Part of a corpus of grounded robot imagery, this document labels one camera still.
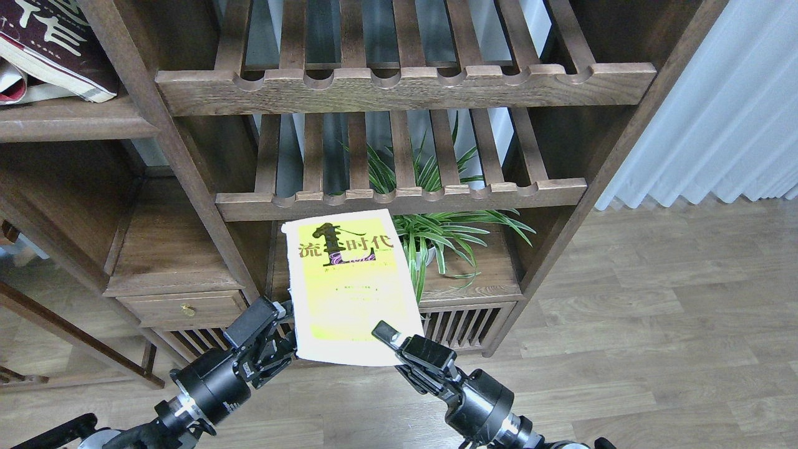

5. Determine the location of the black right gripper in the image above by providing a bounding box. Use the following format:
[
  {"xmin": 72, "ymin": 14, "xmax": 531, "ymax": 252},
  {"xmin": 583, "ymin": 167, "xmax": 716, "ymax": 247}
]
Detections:
[{"xmin": 372, "ymin": 321, "xmax": 537, "ymax": 448}]

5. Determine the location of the white pleated curtain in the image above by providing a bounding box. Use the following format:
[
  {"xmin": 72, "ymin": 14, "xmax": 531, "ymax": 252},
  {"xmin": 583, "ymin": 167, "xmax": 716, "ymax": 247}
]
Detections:
[{"xmin": 596, "ymin": 1, "xmax": 797, "ymax": 210}]

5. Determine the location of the green spider plant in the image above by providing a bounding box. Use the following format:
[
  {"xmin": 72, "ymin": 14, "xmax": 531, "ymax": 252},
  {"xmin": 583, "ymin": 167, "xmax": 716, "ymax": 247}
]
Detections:
[{"xmin": 365, "ymin": 135, "xmax": 536, "ymax": 303}]

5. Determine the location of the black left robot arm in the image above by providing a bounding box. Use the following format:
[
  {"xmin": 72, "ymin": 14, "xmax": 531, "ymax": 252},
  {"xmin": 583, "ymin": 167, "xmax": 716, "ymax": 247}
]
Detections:
[{"xmin": 19, "ymin": 297, "xmax": 297, "ymax": 448}]

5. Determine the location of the maroon hardcover book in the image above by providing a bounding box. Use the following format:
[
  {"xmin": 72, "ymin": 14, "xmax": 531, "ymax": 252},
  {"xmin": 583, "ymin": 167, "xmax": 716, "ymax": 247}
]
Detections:
[{"xmin": 1, "ymin": 1, "xmax": 120, "ymax": 103}]

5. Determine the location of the brass drawer knob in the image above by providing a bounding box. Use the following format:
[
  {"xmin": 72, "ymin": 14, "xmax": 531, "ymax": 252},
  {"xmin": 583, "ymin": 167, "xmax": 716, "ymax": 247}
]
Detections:
[{"xmin": 180, "ymin": 303, "xmax": 196, "ymax": 317}]

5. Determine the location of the white plant pot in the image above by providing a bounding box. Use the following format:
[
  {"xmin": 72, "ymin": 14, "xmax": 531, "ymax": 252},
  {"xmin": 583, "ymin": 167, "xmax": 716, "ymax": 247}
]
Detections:
[{"xmin": 421, "ymin": 245, "xmax": 437, "ymax": 266}]

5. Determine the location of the dark wooden bookshelf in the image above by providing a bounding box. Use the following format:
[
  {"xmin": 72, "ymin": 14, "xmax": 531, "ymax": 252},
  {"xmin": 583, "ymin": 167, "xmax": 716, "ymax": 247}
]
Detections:
[{"xmin": 2, "ymin": 1, "xmax": 727, "ymax": 364}]

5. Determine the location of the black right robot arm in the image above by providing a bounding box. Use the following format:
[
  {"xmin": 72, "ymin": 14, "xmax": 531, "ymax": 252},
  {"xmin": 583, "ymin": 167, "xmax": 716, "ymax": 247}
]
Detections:
[{"xmin": 372, "ymin": 321, "xmax": 587, "ymax": 448}]

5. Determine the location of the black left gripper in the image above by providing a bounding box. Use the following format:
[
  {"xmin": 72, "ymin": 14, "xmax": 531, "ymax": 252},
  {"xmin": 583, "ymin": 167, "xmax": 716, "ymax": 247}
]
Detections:
[{"xmin": 171, "ymin": 296, "xmax": 297, "ymax": 426}]

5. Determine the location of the yellow green paperback book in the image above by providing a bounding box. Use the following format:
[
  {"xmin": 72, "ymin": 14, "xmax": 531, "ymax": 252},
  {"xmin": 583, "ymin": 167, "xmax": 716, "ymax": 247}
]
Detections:
[{"xmin": 281, "ymin": 208, "xmax": 422, "ymax": 367}]

